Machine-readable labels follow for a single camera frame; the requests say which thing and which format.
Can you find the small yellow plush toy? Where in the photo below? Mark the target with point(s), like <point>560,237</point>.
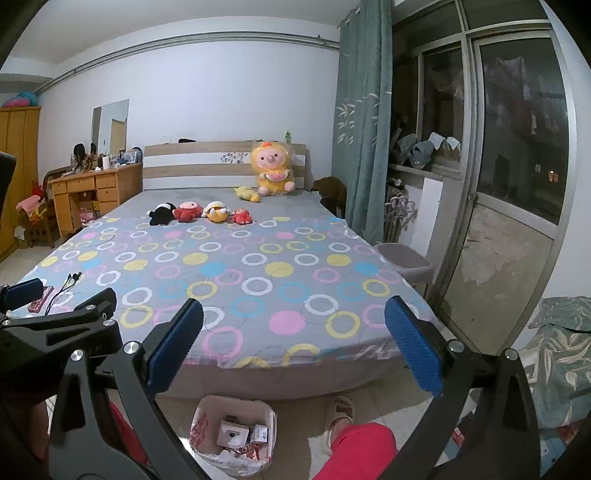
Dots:
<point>248,194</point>

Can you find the yellow wooden wardrobe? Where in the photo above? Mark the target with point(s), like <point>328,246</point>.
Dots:
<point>19,138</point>

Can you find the wooden desk with drawers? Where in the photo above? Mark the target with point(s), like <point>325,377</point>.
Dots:
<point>109,188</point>

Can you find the green patterned folded quilt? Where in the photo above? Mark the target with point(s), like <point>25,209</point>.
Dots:
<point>557,361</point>

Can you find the blue white small carton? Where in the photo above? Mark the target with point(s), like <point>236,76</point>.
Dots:
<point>259,434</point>

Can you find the red trouser leg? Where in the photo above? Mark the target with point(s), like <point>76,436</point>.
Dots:
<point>360,452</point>
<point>129,439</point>

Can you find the teal patterned curtain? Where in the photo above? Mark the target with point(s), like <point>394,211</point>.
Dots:
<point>362,119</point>

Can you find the glass balcony door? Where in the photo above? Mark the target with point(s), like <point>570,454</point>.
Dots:
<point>514,203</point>

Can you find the grey plastic stool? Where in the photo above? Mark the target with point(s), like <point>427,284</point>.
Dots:
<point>412,266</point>

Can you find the red white candy wrapper strip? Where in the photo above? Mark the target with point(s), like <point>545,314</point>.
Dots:
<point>249,452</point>

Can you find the red trouser right leg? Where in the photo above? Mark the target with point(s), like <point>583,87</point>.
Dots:
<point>360,452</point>

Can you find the wooden striped headboard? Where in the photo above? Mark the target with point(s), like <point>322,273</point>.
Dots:
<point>218,164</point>

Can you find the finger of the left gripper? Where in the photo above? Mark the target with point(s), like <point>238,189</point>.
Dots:
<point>89,326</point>
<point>13,297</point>

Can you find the red trouser left leg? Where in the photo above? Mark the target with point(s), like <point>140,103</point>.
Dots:
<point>129,439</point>

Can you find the white plastic packaging tray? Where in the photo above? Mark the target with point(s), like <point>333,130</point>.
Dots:
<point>232,435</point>

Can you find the white red plastic trash bag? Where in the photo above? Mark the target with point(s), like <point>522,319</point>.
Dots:
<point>211,410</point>

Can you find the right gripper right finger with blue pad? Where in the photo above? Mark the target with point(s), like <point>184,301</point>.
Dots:
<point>502,441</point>

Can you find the brown plush by bed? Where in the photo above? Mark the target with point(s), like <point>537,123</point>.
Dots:
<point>333,194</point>

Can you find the bed with circle-pattern sheet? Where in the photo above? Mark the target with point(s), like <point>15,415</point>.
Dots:
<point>294,303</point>

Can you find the small red plush toy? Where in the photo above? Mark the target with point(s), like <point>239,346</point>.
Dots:
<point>241,217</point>

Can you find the large yellow pig plush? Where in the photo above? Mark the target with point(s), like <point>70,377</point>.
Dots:
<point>271,163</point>

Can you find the wooden chair with clothes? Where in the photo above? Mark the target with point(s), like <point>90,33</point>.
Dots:
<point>37,218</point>

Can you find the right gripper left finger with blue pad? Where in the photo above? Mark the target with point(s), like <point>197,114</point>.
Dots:
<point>84,441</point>

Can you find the right foot beige slipper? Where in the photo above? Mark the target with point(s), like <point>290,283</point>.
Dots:
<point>340,414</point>

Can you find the yellow white plush toy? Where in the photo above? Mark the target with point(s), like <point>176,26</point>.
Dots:
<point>216,212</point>

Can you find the wall mirror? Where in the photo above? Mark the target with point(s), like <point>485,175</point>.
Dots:
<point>109,127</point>

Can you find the red device on bed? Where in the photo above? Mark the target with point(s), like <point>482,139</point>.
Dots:
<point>36,305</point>

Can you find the black white plush toy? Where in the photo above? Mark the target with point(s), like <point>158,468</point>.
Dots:
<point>162,215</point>

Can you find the red octopus plush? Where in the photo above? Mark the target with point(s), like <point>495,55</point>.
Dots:
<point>187,212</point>

